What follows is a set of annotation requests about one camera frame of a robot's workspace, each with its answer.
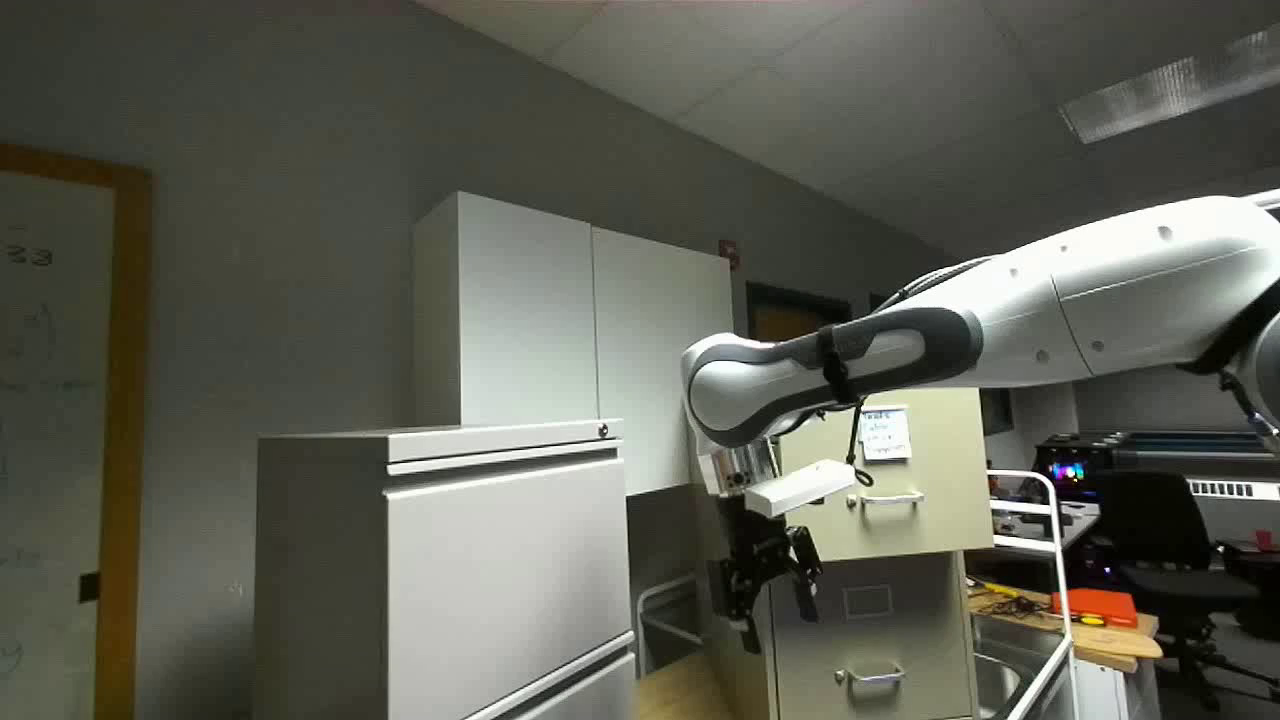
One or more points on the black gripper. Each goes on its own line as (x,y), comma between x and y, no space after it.
(763,546)

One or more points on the beige cabinet drawer with label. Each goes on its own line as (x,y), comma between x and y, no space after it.
(942,465)

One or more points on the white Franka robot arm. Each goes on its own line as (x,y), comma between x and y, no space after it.
(1104,303)

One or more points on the beige metal file cabinet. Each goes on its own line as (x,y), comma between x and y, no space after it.
(727,666)

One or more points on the beige unlabelled cabinet drawer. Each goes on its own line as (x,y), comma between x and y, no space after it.
(923,624)

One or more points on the grey lateral file cabinet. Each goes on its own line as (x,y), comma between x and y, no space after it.
(441,585)

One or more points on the tall white storage cabinet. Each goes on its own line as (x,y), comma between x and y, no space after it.
(535,320)

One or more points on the handwritten white paper label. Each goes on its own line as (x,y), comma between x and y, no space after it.
(887,433)

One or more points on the wooden work table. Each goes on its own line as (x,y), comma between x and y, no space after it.
(1064,624)

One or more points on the dark equipment with coloured lights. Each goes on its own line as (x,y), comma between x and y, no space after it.
(1075,469)

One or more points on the orange plastic box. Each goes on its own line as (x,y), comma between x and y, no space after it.
(1100,610)

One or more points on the black office chair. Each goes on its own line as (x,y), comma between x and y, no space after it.
(1174,546)

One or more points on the ceiling light panel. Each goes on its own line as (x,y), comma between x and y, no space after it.
(1174,83)

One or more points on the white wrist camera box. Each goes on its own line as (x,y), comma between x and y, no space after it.
(801,488)

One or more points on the white metal rack frame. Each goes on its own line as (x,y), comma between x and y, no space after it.
(655,620)

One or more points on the white metal cart frame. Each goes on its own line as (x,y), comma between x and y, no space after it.
(1058,585)

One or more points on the whiteboard with wooden frame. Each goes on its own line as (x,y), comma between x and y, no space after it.
(52,440)

